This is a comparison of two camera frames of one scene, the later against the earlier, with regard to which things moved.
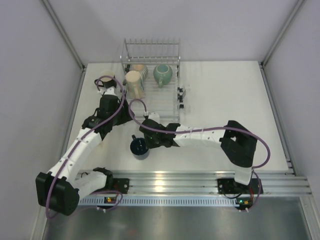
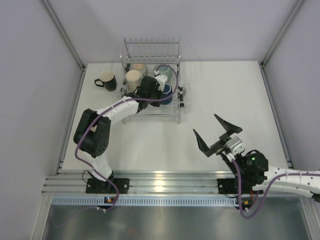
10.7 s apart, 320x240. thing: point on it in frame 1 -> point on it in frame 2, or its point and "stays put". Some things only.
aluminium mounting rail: x=275 y=182 stays put
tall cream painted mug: x=134 y=86 stays put
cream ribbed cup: x=143 y=70 stays put
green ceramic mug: x=162 y=74 stays put
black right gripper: x=150 y=145 -> x=214 y=149
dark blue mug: x=138 y=148 -> x=167 y=92
